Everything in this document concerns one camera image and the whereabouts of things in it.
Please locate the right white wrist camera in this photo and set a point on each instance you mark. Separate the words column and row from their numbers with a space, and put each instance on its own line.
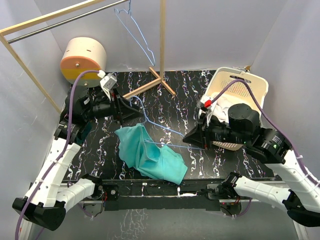
column 206, row 106

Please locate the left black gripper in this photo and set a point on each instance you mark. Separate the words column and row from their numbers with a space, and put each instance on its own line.
column 123, row 110

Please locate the cream plastic laundry basket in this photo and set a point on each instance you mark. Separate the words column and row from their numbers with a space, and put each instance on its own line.
column 247, row 93

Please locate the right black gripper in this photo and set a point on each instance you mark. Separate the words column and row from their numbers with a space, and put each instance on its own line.
column 200, row 136

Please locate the teal t shirt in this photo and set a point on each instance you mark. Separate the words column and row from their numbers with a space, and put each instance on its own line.
column 138, row 151

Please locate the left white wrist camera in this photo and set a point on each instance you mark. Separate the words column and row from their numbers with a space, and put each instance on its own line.
column 107, row 82

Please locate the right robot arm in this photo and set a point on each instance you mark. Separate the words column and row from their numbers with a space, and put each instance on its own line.
column 300, row 199

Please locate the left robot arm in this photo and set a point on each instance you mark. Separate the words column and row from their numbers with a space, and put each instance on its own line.
column 43, row 204

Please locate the white t shirt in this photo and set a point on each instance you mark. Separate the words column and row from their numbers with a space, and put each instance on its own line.
column 221, row 108

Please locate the aluminium rail frame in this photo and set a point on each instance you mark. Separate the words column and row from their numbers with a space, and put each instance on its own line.
column 275, row 180

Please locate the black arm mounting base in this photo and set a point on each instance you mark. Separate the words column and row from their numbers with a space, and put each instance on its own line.
column 158, row 195

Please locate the cream orange yellow drum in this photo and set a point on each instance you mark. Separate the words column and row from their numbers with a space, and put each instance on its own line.
column 82, row 54

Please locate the metal hanging rod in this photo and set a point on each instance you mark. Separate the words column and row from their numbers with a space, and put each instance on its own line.
column 64, row 22

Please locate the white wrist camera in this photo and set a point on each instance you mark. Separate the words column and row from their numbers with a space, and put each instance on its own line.
column 107, row 82
column 206, row 106

